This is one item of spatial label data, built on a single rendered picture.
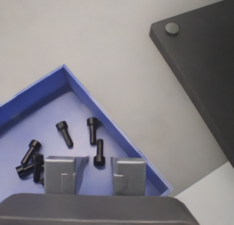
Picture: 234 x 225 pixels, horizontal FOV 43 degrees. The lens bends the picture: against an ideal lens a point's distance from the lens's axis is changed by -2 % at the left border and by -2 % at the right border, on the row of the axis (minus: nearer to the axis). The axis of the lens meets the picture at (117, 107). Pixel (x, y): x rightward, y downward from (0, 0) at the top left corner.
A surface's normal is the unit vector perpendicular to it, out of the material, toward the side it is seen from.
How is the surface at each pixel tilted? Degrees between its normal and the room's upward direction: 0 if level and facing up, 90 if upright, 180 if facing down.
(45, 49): 0
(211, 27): 0
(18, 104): 90
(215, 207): 0
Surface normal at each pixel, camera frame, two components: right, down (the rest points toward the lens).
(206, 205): 0.04, -0.45
